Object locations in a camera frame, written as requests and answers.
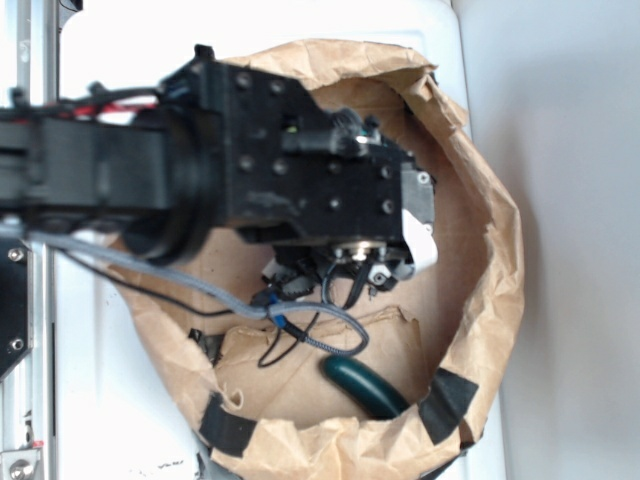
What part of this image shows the grey braided cable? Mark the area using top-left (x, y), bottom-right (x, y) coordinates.
top-left (29, 229), bottom-right (371, 357)

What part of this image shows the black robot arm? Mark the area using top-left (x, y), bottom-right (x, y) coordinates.
top-left (1, 46), bottom-right (438, 290)

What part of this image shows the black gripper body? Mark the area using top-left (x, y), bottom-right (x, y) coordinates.
top-left (159, 46), bottom-right (438, 299)

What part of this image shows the brown paper-lined bin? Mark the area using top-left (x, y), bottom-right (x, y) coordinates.
top-left (123, 39), bottom-right (524, 479)

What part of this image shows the aluminium frame rail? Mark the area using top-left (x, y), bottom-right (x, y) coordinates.
top-left (1, 1), bottom-right (59, 479)

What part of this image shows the white plastic lid platform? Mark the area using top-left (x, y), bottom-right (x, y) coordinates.
top-left (52, 0), bottom-right (507, 480)

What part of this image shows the dark green toy cucumber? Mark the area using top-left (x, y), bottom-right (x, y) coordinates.
top-left (320, 355), bottom-right (410, 420)

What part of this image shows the black mounting plate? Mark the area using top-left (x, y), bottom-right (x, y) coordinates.
top-left (0, 238), bottom-right (33, 381)

